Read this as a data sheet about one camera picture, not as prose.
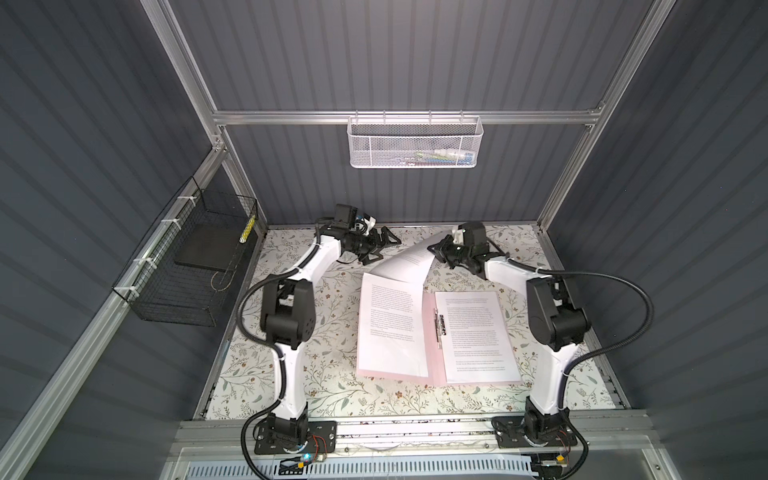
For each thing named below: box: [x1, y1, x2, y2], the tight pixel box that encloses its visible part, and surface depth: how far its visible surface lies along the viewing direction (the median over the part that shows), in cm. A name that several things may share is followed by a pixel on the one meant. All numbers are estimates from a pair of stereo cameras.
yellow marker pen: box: [239, 215, 256, 243], surface depth 83 cm
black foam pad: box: [174, 223, 242, 272], surface depth 80 cm
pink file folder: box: [357, 292, 522, 386], surface depth 88 cm
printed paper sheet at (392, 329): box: [358, 272, 428, 378], surface depth 89 cm
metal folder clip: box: [433, 308, 447, 349], surface depth 93 cm
